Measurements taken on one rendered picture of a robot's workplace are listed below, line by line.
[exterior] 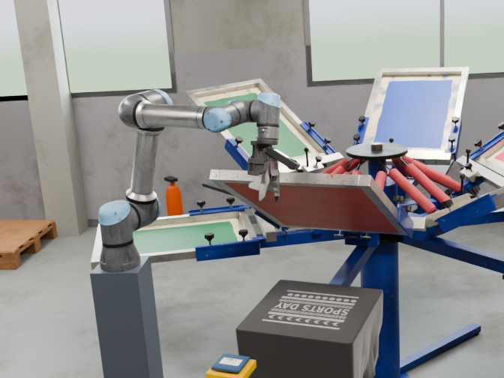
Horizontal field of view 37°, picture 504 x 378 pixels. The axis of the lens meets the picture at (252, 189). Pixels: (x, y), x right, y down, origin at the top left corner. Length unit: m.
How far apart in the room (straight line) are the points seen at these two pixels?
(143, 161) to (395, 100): 2.46
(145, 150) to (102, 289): 0.53
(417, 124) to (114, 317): 2.52
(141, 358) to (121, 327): 0.14
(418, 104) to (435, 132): 0.28
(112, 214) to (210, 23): 4.12
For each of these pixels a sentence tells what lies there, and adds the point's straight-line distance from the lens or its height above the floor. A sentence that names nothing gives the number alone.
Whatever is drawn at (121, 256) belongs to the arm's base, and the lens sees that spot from 2.79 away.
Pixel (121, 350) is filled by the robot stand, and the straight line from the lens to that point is 2.91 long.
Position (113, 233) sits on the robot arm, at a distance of 2.76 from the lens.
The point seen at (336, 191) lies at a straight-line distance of 2.61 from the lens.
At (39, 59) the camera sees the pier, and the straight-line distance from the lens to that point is 6.88.
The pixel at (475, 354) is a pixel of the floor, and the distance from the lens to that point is 4.67.
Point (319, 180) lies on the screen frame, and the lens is 2.54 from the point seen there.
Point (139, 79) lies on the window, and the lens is 6.87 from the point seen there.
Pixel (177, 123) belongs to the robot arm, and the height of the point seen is 1.75.
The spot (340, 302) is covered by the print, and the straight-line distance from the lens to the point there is 3.00.
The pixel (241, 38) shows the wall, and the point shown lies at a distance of 6.65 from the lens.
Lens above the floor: 2.20
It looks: 16 degrees down
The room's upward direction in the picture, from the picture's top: 4 degrees counter-clockwise
